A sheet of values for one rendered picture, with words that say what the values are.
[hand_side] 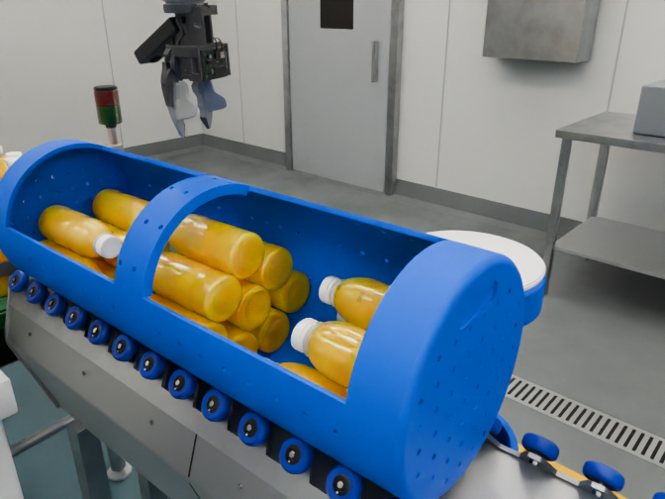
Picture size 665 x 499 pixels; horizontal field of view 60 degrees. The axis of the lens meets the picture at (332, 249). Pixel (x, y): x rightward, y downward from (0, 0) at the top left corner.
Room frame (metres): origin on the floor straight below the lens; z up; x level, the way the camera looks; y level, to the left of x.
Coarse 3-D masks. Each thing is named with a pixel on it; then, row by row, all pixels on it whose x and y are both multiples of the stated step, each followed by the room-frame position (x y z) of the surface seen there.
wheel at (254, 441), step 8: (248, 416) 0.60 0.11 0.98; (256, 416) 0.60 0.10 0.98; (240, 424) 0.60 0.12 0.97; (248, 424) 0.60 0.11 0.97; (256, 424) 0.59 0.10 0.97; (264, 424) 0.59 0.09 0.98; (240, 432) 0.59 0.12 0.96; (248, 432) 0.59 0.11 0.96; (256, 432) 0.58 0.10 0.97; (264, 432) 0.58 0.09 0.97; (240, 440) 0.59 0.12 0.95; (248, 440) 0.58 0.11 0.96; (256, 440) 0.58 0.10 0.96; (264, 440) 0.58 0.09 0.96
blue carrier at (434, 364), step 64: (0, 192) 0.96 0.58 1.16; (64, 192) 1.06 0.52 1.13; (128, 192) 1.17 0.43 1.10; (192, 192) 0.76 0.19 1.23; (256, 192) 0.81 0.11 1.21; (64, 256) 0.80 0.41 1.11; (128, 256) 0.71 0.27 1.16; (320, 256) 0.83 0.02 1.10; (384, 256) 0.75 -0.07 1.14; (448, 256) 0.53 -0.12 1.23; (128, 320) 0.70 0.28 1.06; (320, 320) 0.80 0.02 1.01; (384, 320) 0.47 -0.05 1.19; (448, 320) 0.46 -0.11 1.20; (512, 320) 0.59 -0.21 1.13; (256, 384) 0.53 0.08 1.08; (384, 384) 0.44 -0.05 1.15; (448, 384) 0.47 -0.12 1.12; (320, 448) 0.49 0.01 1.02; (384, 448) 0.42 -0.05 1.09; (448, 448) 0.49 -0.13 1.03
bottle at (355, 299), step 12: (336, 288) 0.69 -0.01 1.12; (348, 288) 0.67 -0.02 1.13; (360, 288) 0.66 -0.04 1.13; (372, 288) 0.65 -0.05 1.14; (384, 288) 0.65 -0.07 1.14; (336, 300) 0.67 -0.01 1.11; (348, 300) 0.65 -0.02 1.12; (360, 300) 0.65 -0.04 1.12; (372, 300) 0.64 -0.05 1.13; (348, 312) 0.65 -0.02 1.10; (360, 312) 0.64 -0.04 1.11; (372, 312) 0.63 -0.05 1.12; (360, 324) 0.64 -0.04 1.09
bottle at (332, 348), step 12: (336, 324) 0.58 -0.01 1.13; (312, 336) 0.57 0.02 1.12; (324, 336) 0.56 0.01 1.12; (336, 336) 0.55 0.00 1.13; (348, 336) 0.55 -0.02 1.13; (360, 336) 0.55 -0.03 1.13; (312, 348) 0.56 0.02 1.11; (324, 348) 0.55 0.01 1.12; (336, 348) 0.54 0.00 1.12; (348, 348) 0.53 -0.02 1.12; (312, 360) 0.56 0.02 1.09; (324, 360) 0.54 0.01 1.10; (336, 360) 0.53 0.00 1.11; (348, 360) 0.52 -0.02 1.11; (324, 372) 0.54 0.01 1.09; (336, 372) 0.53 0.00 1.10; (348, 372) 0.52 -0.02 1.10; (348, 384) 0.52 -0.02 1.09
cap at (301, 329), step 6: (300, 324) 0.60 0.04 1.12; (306, 324) 0.60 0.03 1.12; (312, 324) 0.60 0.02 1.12; (294, 330) 0.59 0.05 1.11; (300, 330) 0.59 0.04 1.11; (306, 330) 0.59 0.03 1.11; (294, 336) 0.59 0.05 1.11; (300, 336) 0.58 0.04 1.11; (294, 342) 0.59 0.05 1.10; (300, 342) 0.58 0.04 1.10; (294, 348) 0.59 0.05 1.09; (300, 348) 0.58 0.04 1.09
